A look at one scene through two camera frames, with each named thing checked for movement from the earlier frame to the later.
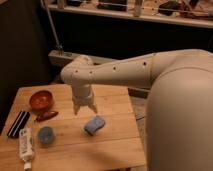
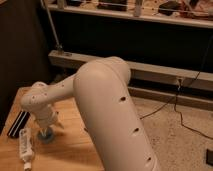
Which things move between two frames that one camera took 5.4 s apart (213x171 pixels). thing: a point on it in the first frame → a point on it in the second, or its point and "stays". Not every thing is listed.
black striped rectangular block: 18,124 stays
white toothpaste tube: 26,148 stays
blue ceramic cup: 46,134 stays
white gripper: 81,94 → 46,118
